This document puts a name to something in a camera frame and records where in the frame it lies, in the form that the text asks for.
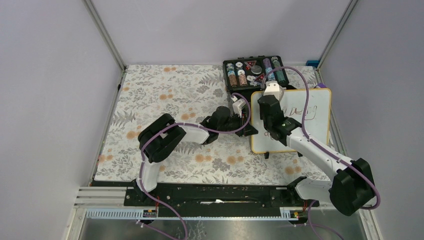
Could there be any yellow framed whiteboard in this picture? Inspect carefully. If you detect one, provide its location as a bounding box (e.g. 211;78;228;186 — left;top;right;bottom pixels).
251;88;332;154

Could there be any black poker chip case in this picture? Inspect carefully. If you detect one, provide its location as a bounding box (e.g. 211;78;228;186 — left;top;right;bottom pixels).
222;55;295;100

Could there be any purple marker cap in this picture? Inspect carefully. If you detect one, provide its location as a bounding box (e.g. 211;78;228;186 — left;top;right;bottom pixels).
314;83;327;89

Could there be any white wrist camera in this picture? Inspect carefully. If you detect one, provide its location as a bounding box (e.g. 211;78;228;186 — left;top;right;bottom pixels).
231;96;246;117
263;81;280;98

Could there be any grey round dealer button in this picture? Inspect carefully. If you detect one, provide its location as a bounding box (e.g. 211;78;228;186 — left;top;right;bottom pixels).
251;65;263;75

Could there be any blue clamp block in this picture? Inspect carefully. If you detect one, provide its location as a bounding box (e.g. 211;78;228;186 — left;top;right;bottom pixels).
305;60;320;68

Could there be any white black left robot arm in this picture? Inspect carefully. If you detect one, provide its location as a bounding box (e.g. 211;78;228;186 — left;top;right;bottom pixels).
135;106;259;206

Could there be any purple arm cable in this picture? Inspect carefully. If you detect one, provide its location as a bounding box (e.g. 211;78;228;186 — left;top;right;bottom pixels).
261;66;382;240
137;92;253;240

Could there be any aluminium frame post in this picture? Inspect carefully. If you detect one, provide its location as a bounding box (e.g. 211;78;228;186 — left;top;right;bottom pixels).
316;0;360;70
82;0;126;72

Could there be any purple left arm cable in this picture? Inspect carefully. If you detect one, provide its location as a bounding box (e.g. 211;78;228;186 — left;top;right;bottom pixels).
137;92;253;240

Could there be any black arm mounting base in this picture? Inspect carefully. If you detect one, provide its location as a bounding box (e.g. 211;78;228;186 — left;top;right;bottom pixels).
91;181;320;220

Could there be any left aluminium frame post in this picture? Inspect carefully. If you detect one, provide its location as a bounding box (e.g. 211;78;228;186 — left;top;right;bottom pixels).
82;0;126;72

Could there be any floral patterned table mat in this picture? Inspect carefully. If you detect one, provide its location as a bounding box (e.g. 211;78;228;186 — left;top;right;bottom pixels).
92;65;327;186

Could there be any right aluminium frame post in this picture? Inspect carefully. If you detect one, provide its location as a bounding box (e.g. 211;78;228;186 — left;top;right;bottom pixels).
316;0;360;70

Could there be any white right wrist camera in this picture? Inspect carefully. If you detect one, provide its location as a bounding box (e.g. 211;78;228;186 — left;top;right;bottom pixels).
263;81;280;98

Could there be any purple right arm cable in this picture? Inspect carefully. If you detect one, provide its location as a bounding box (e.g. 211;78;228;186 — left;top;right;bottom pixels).
261;66;382;240

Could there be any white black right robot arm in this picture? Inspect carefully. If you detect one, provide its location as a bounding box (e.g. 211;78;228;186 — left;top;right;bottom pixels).
257;95;381;216

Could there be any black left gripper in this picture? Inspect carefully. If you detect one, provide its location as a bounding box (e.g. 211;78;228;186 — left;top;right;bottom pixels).
217;111;257;137

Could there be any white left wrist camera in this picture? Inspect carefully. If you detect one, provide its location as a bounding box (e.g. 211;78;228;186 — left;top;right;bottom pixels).
231;96;246;117

